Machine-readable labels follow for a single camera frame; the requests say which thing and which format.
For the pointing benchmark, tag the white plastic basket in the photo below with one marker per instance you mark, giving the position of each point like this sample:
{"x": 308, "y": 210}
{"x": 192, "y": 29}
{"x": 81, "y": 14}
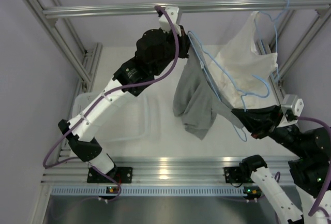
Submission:
{"x": 137, "y": 120}

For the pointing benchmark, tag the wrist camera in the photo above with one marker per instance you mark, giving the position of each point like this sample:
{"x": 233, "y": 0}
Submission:
{"x": 169, "y": 18}
{"x": 292, "y": 107}

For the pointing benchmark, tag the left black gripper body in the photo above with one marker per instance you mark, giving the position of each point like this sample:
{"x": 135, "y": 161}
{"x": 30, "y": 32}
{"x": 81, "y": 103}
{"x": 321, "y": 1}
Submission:
{"x": 169, "y": 44}

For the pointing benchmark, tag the grey tank top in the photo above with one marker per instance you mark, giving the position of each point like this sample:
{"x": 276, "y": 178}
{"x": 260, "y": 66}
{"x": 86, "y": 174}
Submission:
{"x": 197, "y": 100}

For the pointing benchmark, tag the white tank top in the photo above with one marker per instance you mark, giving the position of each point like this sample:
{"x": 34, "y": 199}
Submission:
{"x": 241, "y": 59}

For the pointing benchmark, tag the right aluminium frame post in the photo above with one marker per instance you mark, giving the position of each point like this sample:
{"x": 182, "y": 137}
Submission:
{"x": 297, "y": 31}

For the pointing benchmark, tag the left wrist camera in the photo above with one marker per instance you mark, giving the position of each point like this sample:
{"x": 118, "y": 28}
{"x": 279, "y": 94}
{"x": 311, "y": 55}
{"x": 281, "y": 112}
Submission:
{"x": 169, "y": 18}

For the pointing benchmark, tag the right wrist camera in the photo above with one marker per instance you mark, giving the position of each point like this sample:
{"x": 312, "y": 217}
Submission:
{"x": 292, "y": 107}

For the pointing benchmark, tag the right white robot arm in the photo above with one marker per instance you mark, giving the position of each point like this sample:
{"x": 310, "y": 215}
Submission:
{"x": 309, "y": 140}

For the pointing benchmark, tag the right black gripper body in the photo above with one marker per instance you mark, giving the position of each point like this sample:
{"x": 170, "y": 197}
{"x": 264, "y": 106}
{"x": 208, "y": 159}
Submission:
{"x": 259, "y": 129}

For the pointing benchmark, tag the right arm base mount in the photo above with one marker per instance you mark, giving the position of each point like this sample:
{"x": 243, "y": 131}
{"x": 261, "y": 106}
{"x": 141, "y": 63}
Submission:
{"x": 233, "y": 175}

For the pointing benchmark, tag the perforated cable duct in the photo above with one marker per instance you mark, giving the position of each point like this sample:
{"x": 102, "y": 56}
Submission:
{"x": 111, "y": 191}

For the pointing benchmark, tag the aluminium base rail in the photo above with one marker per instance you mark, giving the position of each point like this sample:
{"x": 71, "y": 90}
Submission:
{"x": 152, "y": 171}

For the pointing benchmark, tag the light blue wire hanger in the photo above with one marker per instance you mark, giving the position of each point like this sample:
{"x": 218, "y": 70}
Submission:
{"x": 223, "y": 84}

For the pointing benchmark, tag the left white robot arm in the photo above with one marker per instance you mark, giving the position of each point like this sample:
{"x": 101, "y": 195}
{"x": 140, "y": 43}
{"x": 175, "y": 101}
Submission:
{"x": 156, "y": 56}

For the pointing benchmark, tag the left aluminium frame post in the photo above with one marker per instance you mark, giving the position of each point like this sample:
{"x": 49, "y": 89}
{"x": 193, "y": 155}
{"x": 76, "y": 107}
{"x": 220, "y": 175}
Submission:
{"x": 84, "y": 65}

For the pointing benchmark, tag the aluminium frame post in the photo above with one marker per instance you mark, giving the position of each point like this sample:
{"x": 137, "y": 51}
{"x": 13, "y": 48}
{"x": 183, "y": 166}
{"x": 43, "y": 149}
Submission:
{"x": 84, "y": 65}
{"x": 297, "y": 31}

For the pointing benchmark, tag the aluminium hanging rail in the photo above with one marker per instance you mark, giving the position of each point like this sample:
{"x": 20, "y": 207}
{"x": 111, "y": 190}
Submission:
{"x": 185, "y": 7}

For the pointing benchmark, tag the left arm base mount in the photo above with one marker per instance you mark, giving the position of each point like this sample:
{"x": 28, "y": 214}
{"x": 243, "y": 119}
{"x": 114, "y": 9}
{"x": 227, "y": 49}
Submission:
{"x": 122, "y": 175}

